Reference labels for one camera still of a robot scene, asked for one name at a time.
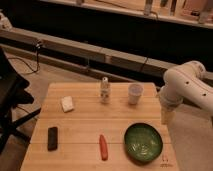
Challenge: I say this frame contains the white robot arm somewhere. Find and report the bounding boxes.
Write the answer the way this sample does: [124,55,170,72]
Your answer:
[158,61,213,125]

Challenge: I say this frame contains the small clear bottle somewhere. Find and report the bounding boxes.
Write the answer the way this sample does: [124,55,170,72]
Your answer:
[100,77,110,103]

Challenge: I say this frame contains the green bowl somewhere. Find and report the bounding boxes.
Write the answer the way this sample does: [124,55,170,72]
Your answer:
[124,123,163,163]

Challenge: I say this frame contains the white plastic cup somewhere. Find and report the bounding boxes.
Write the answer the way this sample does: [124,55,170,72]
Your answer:
[128,83,143,105]

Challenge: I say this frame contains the orange carrot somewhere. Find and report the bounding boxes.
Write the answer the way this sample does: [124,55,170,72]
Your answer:
[99,135,108,161]

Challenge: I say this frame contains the wooden table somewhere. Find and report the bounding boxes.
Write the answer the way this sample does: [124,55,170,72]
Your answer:
[21,83,179,171]

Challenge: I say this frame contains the white sponge block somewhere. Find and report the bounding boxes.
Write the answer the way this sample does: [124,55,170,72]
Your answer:
[61,96,74,112]

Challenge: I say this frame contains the black rectangular block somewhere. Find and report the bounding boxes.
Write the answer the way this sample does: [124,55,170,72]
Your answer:
[47,127,58,151]

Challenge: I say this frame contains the black office chair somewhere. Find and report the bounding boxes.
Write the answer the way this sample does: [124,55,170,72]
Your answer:
[0,46,41,154]

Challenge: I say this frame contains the black floor cable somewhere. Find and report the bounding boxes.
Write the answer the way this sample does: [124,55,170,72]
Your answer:
[7,39,44,76]

